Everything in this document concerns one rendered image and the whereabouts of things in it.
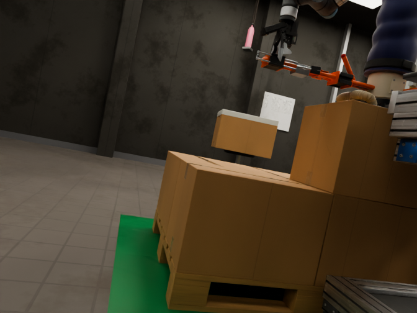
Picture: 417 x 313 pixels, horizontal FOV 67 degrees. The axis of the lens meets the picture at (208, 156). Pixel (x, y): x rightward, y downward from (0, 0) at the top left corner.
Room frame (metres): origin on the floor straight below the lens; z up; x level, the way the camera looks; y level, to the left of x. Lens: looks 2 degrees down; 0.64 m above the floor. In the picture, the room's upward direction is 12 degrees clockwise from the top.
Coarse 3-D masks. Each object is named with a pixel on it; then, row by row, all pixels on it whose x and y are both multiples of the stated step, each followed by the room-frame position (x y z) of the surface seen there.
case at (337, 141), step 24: (312, 120) 1.61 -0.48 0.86; (336, 120) 1.41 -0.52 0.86; (360, 120) 1.34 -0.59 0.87; (384, 120) 1.37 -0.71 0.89; (312, 144) 1.56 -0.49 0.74; (336, 144) 1.37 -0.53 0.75; (360, 144) 1.35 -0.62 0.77; (384, 144) 1.37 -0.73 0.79; (312, 168) 1.52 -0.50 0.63; (336, 168) 1.34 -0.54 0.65; (360, 168) 1.35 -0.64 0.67; (384, 168) 1.38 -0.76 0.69; (408, 168) 1.40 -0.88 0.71; (336, 192) 1.33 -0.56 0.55; (360, 192) 1.36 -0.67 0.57; (384, 192) 1.38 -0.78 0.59; (408, 192) 1.41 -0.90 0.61
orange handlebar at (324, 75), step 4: (288, 64) 1.46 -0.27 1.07; (292, 64) 1.47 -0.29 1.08; (284, 68) 1.51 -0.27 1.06; (288, 68) 1.51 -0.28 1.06; (320, 72) 1.50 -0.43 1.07; (324, 72) 1.50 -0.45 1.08; (328, 72) 1.50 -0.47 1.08; (316, 76) 1.52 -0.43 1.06; (320, 76) 1.50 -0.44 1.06; (324, 76) 1.50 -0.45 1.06; (328, 76) 1.51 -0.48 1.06; (332, 76) 1.51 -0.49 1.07; (328, 80) 1.56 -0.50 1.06; (352, 84) 1.55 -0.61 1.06; (356, 84) 1.54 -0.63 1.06; (360, 84) 1.54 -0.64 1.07; (364, 84) 1.55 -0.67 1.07; (368, 84) 1.55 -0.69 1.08; (360, 88) 1.59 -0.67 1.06; (368, 88) 1.56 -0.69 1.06; (372, 88) 1.56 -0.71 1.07; (412, 88) 1.48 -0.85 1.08; (416, 88) 1.45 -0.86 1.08
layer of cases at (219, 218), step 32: (192, 160) 1.61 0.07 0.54; (160, 192) 2.11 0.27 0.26; (192, 192) 1.18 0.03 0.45; (224, 192) 1.21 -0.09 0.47; (256, 192) 1.24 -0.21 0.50; (288, 192) 1.27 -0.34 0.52; (320, 192) 1.31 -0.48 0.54; (192, 224) 1.18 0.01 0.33; (224, 224) 1.21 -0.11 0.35; (256, 224) 1.25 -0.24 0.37; (288, 224) 1.28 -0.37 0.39; (320, 224) 1.32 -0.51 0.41; (352, 224) 1.35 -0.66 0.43; (384, 224) 1.39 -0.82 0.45; (416, 224) 1.44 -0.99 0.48; (192, 256) 1.19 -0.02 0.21; (224, 256) 1.22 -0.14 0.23; (256, 256) 1.25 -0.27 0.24; (288, 256) 1.29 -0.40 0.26; (320, 256) 1.33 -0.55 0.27; (352, 256) 1.36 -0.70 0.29; (384, 256) 1.40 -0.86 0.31; (416, 256) 1.45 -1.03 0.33
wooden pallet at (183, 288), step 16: (160, 224) 1.80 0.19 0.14; (160, 240) 1.69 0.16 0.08; (160, 256) 1.59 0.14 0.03; (176, 272) 1.18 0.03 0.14; (176, 288) 1.18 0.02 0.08; (192, 288) 1.19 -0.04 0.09; (208, 288) 1.21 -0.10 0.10; (288, 288) 1.29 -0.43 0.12; (304, 288) 1.31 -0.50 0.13; (320, 288) 1.33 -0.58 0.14; (176, 304) 1.18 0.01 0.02; (192, 304) 1.20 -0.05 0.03; (208, 304) 1.23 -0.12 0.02; (224, 304) 1.26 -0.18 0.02; (240, 304) 1.28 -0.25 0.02; (256, 304) 1.31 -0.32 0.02; (272, 304) 1.34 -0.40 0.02; (288, 304) 1.35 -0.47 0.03; (304, 304) 1.32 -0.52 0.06; (320, 304) 1.33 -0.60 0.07
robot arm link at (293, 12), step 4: (284, 8) 1.45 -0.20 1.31; (288, 8) 1.44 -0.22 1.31; (292, 8) 1.44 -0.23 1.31; (280, 12) 1.47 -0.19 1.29; (284, 12) 1.45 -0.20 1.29; (288, 12) 1.44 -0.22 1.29; (292, 12) 1.44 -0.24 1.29; (296, 12) 1.45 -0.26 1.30; (280, 16) 1.47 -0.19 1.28; (292, 16) 1.45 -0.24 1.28; (296, 16) 1.46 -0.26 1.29
